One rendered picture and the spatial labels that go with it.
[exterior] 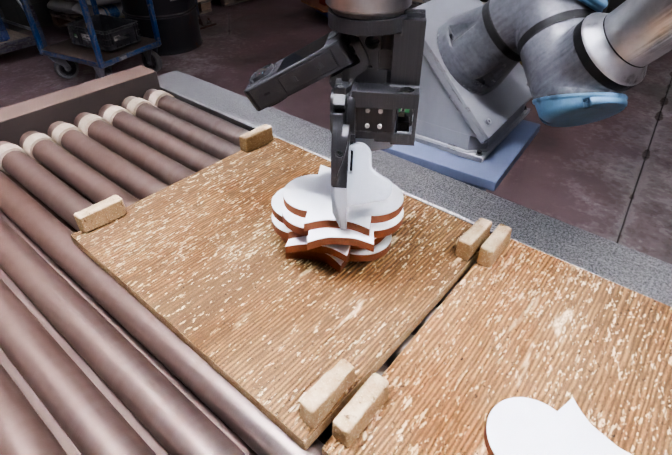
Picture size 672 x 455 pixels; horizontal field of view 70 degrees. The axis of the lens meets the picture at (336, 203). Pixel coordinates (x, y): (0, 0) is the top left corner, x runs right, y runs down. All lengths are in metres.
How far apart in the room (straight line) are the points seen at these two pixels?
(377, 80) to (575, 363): 0.33
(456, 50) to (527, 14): 0.13
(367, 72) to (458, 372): 0.29
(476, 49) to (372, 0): 0.48
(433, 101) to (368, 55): 0.47
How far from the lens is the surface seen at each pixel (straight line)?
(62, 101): 1.05
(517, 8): 0.84
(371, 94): 0.44
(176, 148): 0.87
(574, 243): 0.70
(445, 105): 0.91
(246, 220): 0.64
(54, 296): 0.64
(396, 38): 0.44
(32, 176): 0.89
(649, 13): 0.72
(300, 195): 0.54
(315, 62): 0.45
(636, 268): 0.70
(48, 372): 0.57
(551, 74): 0.77
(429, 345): 0.50
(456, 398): 0.47
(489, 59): 0.87
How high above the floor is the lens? 1.33
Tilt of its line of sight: 36 degrees down
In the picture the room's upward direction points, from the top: straight up
